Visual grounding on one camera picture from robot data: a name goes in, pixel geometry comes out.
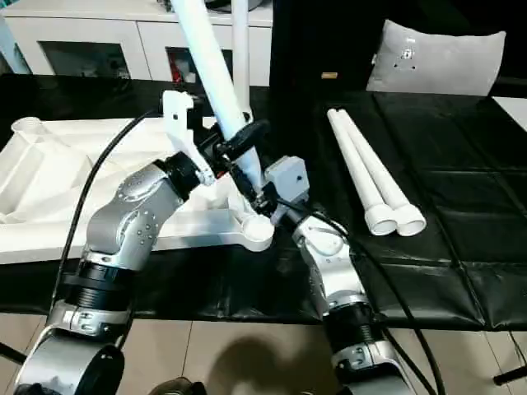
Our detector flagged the white plastic table leg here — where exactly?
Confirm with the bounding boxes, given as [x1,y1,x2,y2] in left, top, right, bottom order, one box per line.
[231,0,254,124]
[170,0,264,194]
[327,107,399,238]
[335,107,428,239]

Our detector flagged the white plastic table top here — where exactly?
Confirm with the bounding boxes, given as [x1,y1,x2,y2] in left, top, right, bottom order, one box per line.
[0,116,275,264]

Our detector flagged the grey bag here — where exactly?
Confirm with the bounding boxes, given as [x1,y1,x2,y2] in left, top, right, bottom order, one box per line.
[205,0,267,9]

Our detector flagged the white cabinet with glass doors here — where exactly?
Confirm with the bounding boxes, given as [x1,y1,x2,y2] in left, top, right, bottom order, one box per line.
[0,0,273,87]

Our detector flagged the black mat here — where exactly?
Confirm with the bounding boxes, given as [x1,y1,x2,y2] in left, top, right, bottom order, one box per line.
[0,73,527,330]

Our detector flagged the grey cushion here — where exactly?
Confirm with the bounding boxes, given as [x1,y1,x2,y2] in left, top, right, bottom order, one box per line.
[365,19,507,98]

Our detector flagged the white flat panel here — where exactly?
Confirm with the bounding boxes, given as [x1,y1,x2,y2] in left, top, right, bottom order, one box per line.
[492,96,527,124]

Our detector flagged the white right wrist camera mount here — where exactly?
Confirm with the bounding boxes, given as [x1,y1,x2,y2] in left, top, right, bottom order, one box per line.
[265,156,308,225]

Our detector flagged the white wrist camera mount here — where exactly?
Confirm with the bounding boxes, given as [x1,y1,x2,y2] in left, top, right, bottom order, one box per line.
[161,90,215,186]
[265,156,308,225]

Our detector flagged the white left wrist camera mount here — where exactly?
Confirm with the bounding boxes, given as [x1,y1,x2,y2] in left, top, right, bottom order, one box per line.
[161,90,215,186]

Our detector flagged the black metal frame bar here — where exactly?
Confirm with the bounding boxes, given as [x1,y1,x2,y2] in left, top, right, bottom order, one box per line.
[0,341,26,365]
[493,368,527,386]

